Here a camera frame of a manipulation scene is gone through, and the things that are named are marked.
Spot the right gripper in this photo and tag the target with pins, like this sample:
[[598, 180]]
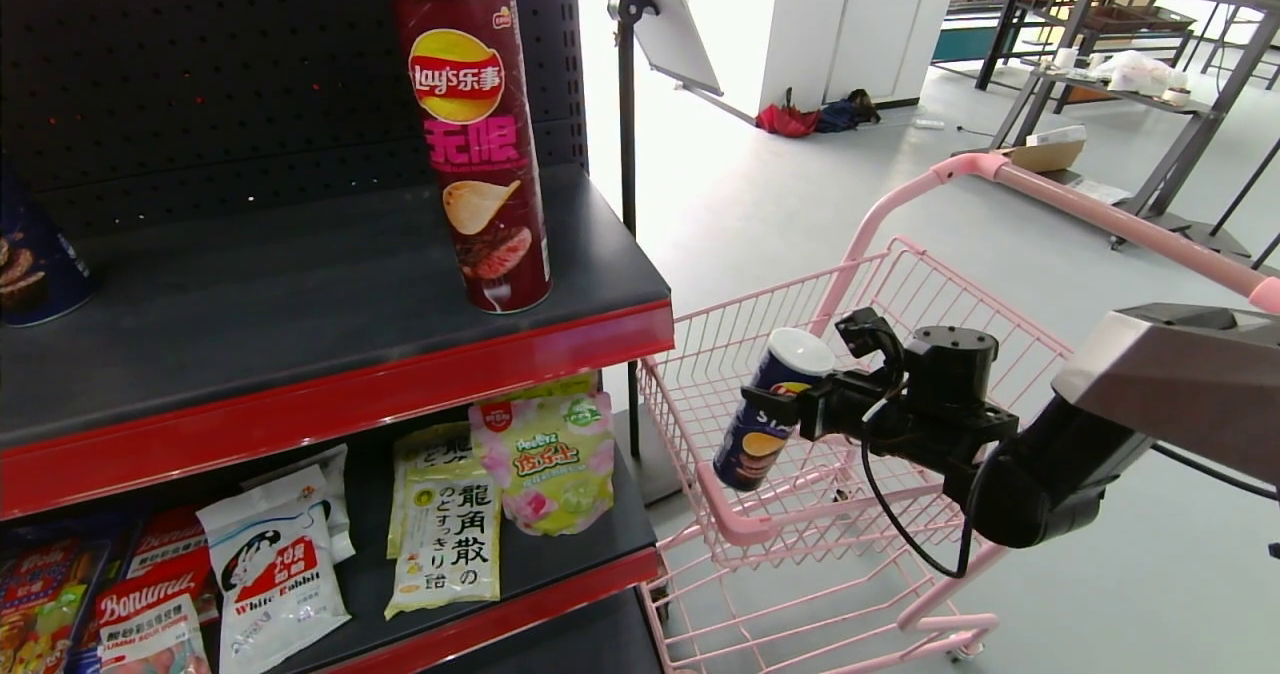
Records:
[[850, 404]]

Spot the blue chips can white lid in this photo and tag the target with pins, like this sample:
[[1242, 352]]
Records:
[[765, 449]]

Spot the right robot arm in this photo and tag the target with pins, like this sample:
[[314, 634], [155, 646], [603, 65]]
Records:
[[1170, 374]]

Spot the pink shopping cart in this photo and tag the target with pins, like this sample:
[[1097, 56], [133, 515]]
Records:
[[900, 284]]

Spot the black shop shelf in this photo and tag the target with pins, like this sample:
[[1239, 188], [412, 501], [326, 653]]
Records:
[[300, 284]]

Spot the yellow snack pack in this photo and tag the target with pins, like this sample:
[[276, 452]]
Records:
[[560, 388]]

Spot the green pink candy pack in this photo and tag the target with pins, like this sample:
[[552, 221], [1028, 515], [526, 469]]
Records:
[[550, 464]]

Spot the red umbrella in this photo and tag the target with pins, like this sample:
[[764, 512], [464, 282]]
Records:
[[787, 120]]

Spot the dark bag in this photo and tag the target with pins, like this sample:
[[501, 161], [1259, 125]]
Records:
[[848, 112]]

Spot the yellow white lozenge pack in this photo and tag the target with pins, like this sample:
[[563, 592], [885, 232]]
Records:
[[450, 544]]

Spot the cardboard box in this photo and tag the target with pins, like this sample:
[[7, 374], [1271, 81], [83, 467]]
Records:
[[1050, 152]]

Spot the maroon chips can yellow lid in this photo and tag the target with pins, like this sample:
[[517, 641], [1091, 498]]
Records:
[[480, 154]]

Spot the whiteboard on black stand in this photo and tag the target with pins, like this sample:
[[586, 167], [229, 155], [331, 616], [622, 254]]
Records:
[[665, 14]]

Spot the white candy bag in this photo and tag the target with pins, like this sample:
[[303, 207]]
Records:
[[275, 584], [335, 494]]

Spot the white paper roll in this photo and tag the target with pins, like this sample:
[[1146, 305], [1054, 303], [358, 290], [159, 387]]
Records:
[[1066, 58]]

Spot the white plastic bag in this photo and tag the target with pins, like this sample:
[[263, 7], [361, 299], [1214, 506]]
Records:
[[1135, 72]]

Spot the red snack pack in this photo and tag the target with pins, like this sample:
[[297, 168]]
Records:
[[165, 539]]

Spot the red white gummy pack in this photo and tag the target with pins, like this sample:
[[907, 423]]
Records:
[[150, 624]]

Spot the dark blue chips can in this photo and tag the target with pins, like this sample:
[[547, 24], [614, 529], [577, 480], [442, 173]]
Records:
[[35, 274]]

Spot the colourful snack pack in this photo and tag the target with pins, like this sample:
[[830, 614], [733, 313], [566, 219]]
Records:
[[45, 604]]

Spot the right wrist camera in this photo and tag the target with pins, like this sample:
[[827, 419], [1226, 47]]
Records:
[[868, 336]]

